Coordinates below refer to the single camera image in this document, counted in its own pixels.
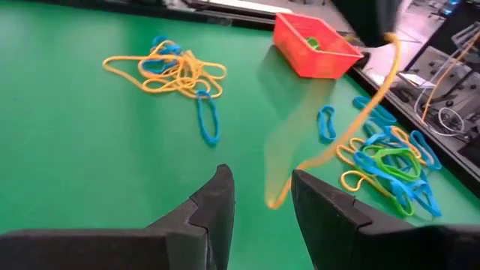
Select green table mat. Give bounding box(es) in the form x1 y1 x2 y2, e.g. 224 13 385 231
0 0 480 270

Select green rubber bands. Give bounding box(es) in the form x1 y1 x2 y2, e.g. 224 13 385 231
305 36 323 51

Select yellow rubber bands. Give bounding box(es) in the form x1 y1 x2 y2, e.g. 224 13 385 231
102 39 228 101
263 32 403 211

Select yellow rubber band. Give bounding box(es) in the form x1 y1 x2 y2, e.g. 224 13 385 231
335 136 394 199
389 126 428 166

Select orange plastic basket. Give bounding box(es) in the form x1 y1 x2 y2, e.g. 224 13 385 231
272 12 364 80

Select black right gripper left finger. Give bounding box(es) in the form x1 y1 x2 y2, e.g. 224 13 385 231
0 163 236 270

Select blue rubber band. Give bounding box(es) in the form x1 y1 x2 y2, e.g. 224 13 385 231
352 149 443 218
196 89 221 147
316 105 338 145
362 125 399 148
409 130 443 171
352 96 398 128

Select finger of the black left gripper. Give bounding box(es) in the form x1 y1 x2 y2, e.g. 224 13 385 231
331 0 404 48

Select green rubber band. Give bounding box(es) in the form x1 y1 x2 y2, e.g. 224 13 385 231
391 186 416 218
373 147 424 182

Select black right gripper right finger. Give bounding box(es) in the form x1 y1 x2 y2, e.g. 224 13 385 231
291 169 480 270

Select yellow hanging power cable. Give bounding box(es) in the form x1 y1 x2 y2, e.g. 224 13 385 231
421 28 480 122

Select tangled blue rubber bands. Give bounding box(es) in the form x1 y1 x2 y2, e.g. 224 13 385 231
141 35 183 75

